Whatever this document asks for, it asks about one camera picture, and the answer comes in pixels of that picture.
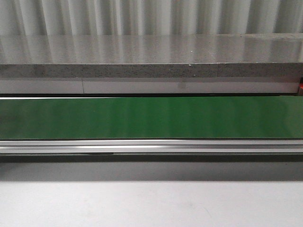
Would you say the green conveyor belt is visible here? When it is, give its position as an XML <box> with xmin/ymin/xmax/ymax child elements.
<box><xmin>0</xmin><ymin>96</ymin><xmax>303</xmax><ymax>140</ymax></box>

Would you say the grey stone counter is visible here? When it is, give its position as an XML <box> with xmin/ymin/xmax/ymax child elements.
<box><xmin>0</xmin><ymin>33</ymin><xmax>303</xmax><ymax>95</ymax></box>

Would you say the red plastic bin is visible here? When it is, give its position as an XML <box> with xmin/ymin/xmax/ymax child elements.
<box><xmin>297</xmin><ymin>78</ymin><xmax>303</xmax><ymax>96</ymax></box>

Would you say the white pleated curtain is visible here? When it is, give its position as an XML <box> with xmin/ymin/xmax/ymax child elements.
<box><xmin>0</xmin><ymin>0</ymin><xmax>303</xmax><ymax>35</ymax></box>

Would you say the aluminium conveyor frame rail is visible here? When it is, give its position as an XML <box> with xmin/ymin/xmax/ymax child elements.
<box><xmin>0</xmin><ymin>139</ymin><xmax>303</xmax><ymax>162</ymax></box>

